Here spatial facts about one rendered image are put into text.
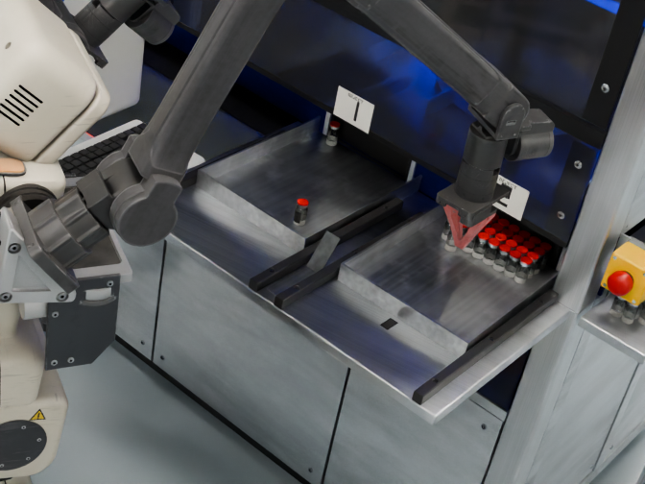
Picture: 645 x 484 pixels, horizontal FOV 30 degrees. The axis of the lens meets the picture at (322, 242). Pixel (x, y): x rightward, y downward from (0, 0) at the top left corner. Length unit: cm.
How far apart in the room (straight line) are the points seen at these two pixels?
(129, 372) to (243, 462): 40
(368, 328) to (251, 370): 82
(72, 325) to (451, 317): 64
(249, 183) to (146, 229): 75
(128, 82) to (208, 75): 111
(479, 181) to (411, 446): 89
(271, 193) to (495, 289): 45
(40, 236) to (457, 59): 57
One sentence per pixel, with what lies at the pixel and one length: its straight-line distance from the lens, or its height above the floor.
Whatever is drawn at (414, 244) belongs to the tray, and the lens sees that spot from 215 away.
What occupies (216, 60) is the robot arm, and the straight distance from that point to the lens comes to 141.
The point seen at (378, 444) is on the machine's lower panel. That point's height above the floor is 33.
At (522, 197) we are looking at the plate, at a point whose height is 103.
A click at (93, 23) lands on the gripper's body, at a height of 126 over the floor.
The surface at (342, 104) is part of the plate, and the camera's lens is 225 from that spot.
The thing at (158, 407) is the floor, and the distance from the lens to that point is 301.
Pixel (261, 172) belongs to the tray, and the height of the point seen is 88.
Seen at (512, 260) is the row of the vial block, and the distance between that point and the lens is 212.
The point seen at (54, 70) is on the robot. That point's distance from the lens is 153.
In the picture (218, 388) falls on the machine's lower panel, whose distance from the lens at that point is 284.
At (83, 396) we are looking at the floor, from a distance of 302.
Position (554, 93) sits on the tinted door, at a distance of 199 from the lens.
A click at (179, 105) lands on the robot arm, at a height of 138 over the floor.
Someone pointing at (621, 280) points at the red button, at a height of 101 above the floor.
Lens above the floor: 209
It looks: 35 degrees down
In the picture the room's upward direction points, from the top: 12 degrees clockwise
